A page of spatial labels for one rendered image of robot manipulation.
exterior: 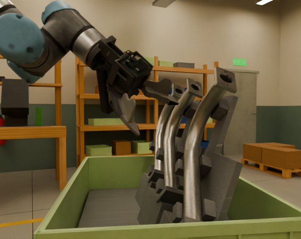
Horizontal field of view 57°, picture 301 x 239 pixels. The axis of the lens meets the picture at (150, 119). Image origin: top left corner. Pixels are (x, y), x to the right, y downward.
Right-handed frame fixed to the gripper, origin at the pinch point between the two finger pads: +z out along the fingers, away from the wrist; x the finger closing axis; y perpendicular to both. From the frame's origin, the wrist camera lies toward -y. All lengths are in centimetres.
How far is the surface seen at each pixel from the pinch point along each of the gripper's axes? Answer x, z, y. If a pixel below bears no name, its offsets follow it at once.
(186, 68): 443, -104, -278
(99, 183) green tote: 4.1, -5.1, -47.7
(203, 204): -11.8, 16.4, 4.8
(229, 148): 513, 87, -417
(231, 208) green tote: 8.6, 27.2, -14.1
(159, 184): -4.4, 9.5, -10.5
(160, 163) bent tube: 7.9, 5.9, -20.2
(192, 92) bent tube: 11.8, 0.1, 2.6
